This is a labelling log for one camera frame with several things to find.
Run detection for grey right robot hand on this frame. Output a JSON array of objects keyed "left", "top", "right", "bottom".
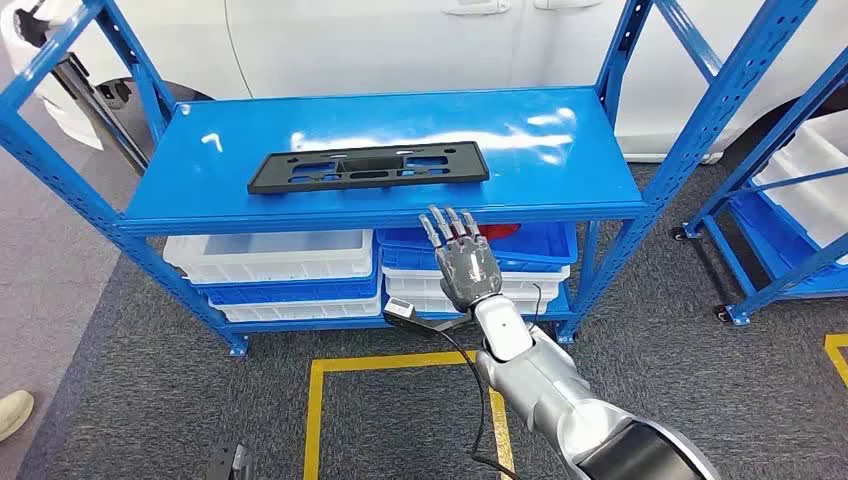
[{"left": 418, "top": 204, "right": 503, "bottom": 313}]

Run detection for black plastic plate bracket part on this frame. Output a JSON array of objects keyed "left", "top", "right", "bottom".
[{"left": 246, "top": 140, "right": 491, "bottom": 196}]

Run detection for blue metal shelf rack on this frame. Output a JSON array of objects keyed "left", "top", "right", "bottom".
[
  {"left": 672, "top": 46, "right": 848, "bottom": 327},
  {"left": 0, "top": 0, "right": 819, "bottom": 359}
]

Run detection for red object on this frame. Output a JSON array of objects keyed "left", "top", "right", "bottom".
[{"left": 478, "top": 223, "right": 522, "bottom": 242}]

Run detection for white car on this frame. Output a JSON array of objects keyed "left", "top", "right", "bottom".
[{"left": 0, "top": 0, "right": 848, "bottom": 164}]

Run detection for black robot foot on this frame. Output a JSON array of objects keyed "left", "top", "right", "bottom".
[{"left": 205, "top": 443, "right": 254, "bottom": 480}]

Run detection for person's shoe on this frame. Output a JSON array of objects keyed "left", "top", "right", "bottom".
[{"left": 0, "top": 390, "right": 36, "bottom": 444}]

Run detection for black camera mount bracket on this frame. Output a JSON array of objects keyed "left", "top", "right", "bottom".
[{"left": 384, "top": 309, "right": 476, "bottom": 335}]

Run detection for black camera cable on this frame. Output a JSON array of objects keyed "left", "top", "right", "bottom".
[{"left": 423, "top": 323, "right": 519, "bottom": 480}]

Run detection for black metal frame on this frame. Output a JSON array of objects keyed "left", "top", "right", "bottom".
[{"left": 13, "top": 7, "right": 152, "bottom": 175}]

